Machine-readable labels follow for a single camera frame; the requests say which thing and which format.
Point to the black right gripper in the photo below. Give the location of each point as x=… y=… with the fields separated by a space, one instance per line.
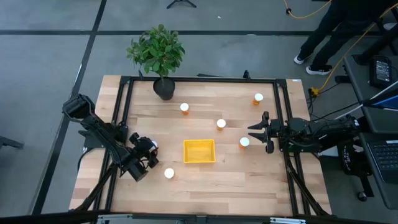
x=278 y=130

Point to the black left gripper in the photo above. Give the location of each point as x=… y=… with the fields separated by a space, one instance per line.
x=141 y=151

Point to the yellow plastic basket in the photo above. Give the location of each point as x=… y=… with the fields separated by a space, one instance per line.
x=199 y=152

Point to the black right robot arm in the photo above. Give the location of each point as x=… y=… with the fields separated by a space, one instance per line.
x=317 y=129

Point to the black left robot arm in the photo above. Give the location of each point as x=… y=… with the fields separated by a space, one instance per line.
x=99 y=127

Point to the white box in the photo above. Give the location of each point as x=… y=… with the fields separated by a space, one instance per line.
x=331 y=152

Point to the black backpack white print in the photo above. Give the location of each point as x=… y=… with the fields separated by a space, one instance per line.
x=351 y=161

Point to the green potted plant black pot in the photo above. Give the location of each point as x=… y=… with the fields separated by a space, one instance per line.
x=158 y=53

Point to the grey side desk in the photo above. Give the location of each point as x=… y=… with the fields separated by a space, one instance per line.
x=357 y=81

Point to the person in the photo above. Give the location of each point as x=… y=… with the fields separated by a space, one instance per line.
x=323 y=31

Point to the black front crossbar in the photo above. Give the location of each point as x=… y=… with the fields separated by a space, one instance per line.
x=46 y=217

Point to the black laptop keyboard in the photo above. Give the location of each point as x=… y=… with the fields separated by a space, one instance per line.
x=385 y=158

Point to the dark blue monitor panel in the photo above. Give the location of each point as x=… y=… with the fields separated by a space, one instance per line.
x=385 y=102

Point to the black power adapter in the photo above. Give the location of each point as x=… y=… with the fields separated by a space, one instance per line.
x=382 y=71

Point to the dark grey stand foot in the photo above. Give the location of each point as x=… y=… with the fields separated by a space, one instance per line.
x=9 y=142

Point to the black tripod foot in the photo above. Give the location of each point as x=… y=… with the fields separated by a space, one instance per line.
x=181 y=2

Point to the black aluminium table frame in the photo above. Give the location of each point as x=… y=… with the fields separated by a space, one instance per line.
x=202 y=79

